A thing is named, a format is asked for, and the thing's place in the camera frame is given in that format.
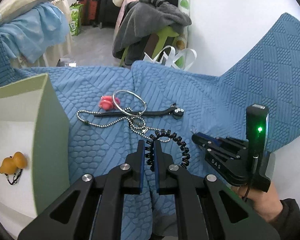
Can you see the red suitcase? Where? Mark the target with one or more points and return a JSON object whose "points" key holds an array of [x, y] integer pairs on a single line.
{"points": [[89, 11]]}

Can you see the black rhinestone hair clip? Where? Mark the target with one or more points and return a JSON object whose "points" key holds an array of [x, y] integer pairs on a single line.
{"points": [[173, 111]]}

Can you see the green shopping bag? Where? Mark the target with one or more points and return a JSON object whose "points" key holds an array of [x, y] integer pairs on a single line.
{"points": [[76, 13]]}

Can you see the green jewelry box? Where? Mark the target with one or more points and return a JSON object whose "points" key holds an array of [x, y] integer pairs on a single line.
{"points": [[32, 122]]}

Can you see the blue quilted sofa cover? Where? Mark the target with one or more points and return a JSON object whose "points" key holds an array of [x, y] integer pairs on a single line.
{"points": [[268, 75]]}

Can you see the white tote bag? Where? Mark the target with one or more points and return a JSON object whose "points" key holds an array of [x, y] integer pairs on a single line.
{"points": [[170, 57]]}

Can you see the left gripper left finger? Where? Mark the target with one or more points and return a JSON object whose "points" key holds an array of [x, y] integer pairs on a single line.
{"points": [[92, 207]]}

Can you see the light blue blanket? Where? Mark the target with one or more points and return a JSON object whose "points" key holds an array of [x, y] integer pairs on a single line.
{"points": [[31, 33]]}

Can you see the green plastic stool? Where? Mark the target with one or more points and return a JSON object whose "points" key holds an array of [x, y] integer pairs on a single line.
{"points": [[153, 44]]}

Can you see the person's right hand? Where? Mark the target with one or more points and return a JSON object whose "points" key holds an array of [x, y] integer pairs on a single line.
{"points": [[266, 204]]}

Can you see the grey fleece blanket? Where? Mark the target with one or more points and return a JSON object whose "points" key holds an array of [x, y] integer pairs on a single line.
{"points": [[144, 18]]}

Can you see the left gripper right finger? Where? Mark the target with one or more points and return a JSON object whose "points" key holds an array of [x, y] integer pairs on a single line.
{"points": [[206, 208]]}

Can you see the orange gourd pendant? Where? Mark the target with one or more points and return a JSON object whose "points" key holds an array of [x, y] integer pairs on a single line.
{"points": [[11, 164]]}

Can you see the pink flower hair clip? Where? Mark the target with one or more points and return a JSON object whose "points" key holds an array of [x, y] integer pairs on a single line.
{"points": [[107, 103]]}

